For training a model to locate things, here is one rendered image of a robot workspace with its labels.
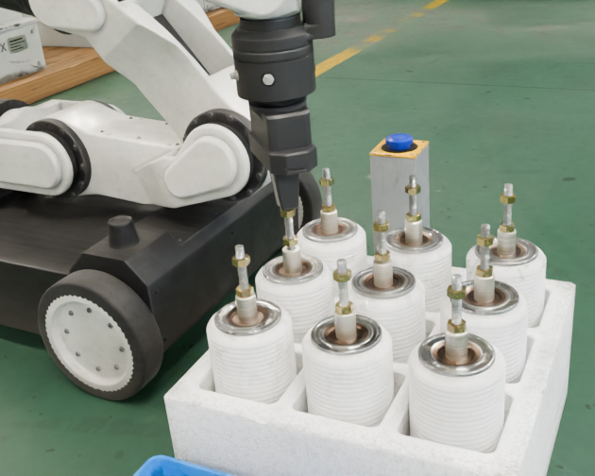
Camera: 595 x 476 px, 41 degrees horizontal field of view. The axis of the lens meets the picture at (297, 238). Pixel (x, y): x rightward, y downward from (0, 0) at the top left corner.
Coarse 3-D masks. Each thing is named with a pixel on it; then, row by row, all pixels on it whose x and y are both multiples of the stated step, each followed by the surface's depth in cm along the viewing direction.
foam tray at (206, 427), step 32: (544, 320) 96; (544, 352) 90; (192, 384) 90; (512, 384) 85; (544, 384) 86; (192, 416) 88; (224, 416) 86; (256, 416) 84; (288, 416) 84; (320, 416) 83; (384, 416) 82; (512, 416) 81; (544, 416) 88; (192, 448) 90; (224, 448) 88; (256, 448) 86; (288, 448) 84; (320, 448) 82; (352, 448) 80; (384, 448) 78; (416, 448) 78; (448, 448) 77; (512, 448) 77; (544, 448) 92
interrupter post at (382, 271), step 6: (378, 264) 91; (384, 264) 91; (390, 264) 92; (378, 270) 92; (384, 270) 91; (390, 270) 92; (378, 276) 92; (384, 276) 92; (390, 276) 92; (378, 282) 92; (384, 282) 92; (390, 282) 92
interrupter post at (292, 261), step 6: (282, 252) 97; (288, 252) 96; (294, 252) 96; (288, 258) 96; (294, 258) 96; (300, 258) 97; (288, 264) 97; (294, 264) 97; (300, 264) 97; (288, 270) 97; (294, 270) 97; (300, 270) 98
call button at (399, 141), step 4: (388, 136) 117; (392, 136) 117; (396, 136) 117; (400, 136) 116; (404, 136) 116; (408, 136) 116; (412, 136) 117; (388, 140) 116; (392, 140) 115; (396, 140) 115; (400, 140) 115; (404, 140) 115; (408, 140) 115; (412, 140) 116; (388, 144) 116; (392, 144) 115; (396, 144) 115; (400, 144) 115; (404, 144) 115; (408, 144) 115; (392, 148) 116; (396, 148) 116; (400, 148) 116; (404, 148) 116
